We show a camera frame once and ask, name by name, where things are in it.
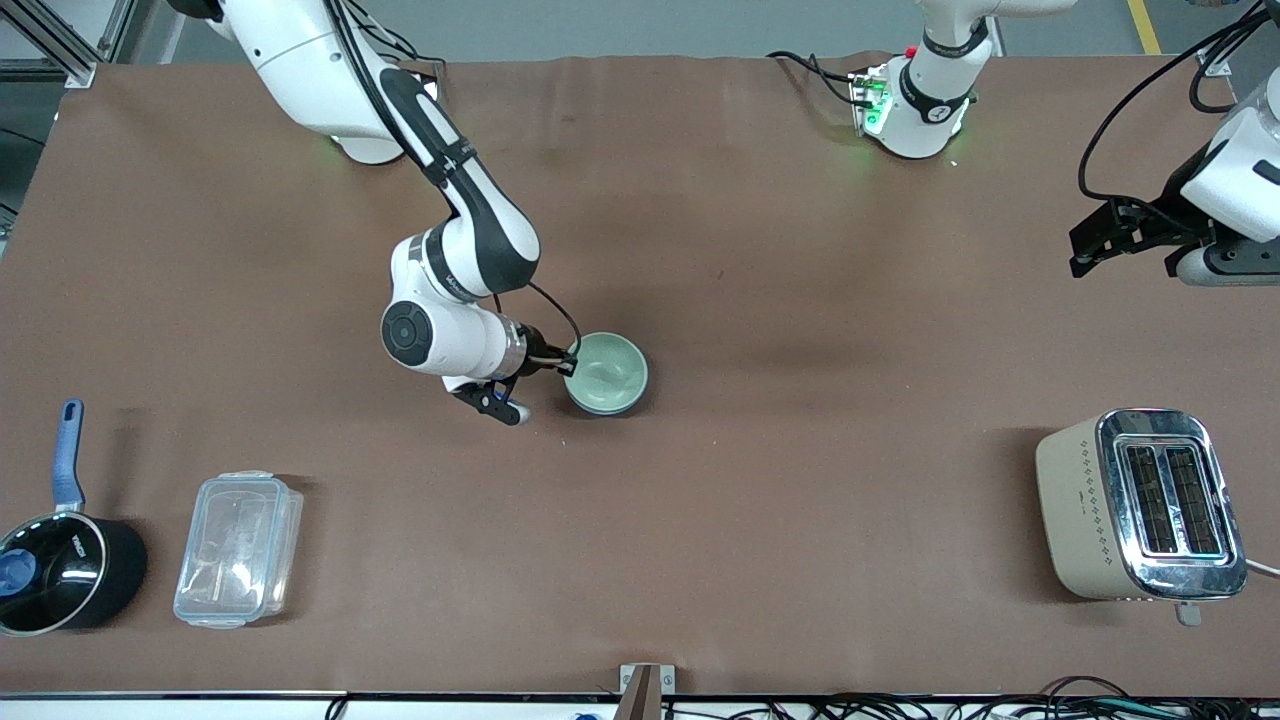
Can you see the brown table cover mat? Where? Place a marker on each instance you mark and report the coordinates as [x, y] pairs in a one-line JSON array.
[[800, 400]]

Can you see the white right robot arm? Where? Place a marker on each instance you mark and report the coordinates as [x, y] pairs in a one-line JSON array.
[[300, 60]]

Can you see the metal table edge bracket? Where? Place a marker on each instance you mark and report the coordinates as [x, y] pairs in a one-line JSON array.
[[647, 685]]

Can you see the glass lid with blue knob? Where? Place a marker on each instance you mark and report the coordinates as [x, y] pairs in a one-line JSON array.
[[60, 570]]

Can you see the clear plastic food container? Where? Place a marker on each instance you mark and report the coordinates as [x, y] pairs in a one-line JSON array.
[[238, 550]]

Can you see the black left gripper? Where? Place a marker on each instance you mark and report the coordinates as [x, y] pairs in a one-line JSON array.
[[1166, 218]]

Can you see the green bowl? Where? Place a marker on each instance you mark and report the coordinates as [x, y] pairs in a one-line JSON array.
[[605, 372]]

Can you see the beige chrome toaster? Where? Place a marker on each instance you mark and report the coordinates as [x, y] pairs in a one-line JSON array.
[[1140, 505]]

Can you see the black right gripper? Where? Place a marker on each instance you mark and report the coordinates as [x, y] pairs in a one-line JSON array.
[[541, 350]]

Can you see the aluminium frame profile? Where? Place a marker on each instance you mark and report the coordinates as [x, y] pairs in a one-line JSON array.
[[60, 50], [1215, 60]]

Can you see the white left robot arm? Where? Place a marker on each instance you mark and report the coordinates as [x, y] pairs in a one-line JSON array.
[[925, 115]]

